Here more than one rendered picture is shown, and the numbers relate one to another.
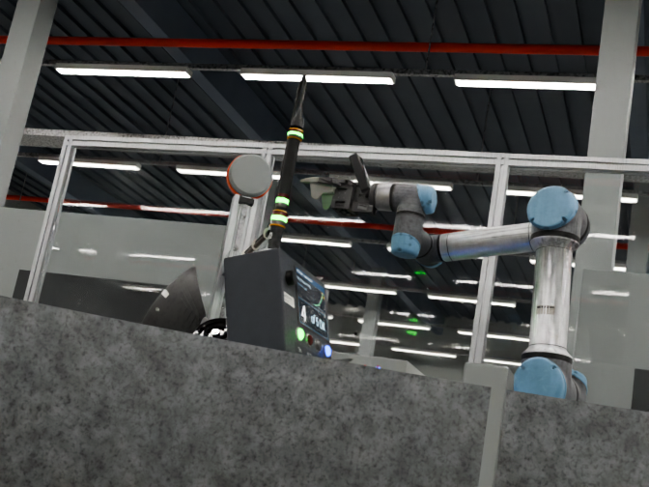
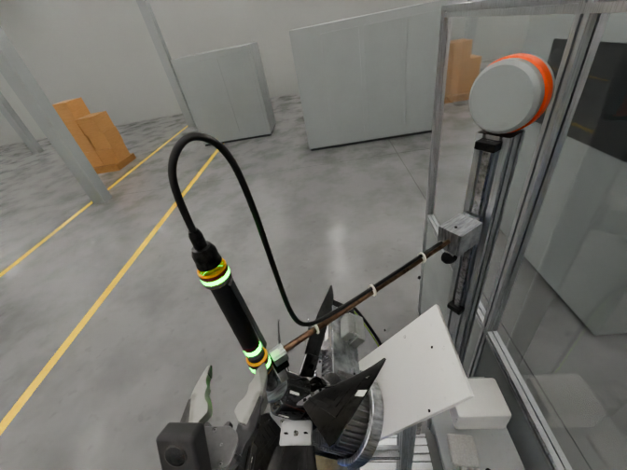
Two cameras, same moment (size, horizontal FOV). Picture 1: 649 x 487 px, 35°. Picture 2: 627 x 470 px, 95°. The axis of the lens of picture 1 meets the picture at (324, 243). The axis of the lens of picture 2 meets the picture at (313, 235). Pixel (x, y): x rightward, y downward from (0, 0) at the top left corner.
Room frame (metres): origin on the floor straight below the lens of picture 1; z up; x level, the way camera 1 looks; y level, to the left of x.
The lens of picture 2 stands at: (2.76, -0.23, 2.08)
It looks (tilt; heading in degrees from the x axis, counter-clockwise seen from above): 36 degrees down; 77
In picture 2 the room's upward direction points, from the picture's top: 11 degrees counter-clockwise
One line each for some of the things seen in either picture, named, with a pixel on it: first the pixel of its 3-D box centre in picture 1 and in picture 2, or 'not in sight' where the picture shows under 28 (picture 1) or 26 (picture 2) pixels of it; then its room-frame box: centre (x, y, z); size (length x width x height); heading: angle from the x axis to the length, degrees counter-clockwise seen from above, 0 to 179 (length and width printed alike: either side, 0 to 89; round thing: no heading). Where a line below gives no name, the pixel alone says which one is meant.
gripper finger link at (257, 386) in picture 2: (325, 199); (259, 399); (2.68, 0.02, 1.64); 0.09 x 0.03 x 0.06; 46
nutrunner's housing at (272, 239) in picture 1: (285, 185); (243, 331); (2.68, 0.13, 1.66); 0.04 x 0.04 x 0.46
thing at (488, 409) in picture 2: not in sight; (473, 398); (3.29, 0.09, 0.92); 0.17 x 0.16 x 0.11; 158
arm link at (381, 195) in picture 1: (385, 197); not in sight; (2.58, -0.14, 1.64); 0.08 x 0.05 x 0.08; 158
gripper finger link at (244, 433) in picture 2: not in sight; (241, 426); (2.65, -0.02, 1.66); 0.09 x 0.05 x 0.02; 46
